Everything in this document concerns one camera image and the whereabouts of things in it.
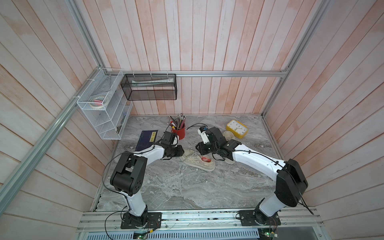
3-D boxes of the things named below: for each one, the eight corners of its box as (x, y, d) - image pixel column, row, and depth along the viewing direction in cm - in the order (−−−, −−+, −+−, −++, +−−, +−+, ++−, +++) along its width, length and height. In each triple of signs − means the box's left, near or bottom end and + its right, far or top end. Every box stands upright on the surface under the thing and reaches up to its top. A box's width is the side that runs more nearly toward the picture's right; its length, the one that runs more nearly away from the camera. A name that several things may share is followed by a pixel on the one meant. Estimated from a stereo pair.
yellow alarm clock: (228, 138, 108) (229, 135, 105) (224, 123, 118) (225, 120, 115) (248, 138, 108) (250, 135, 105) (243, 123, 118) (245, 120, 115)
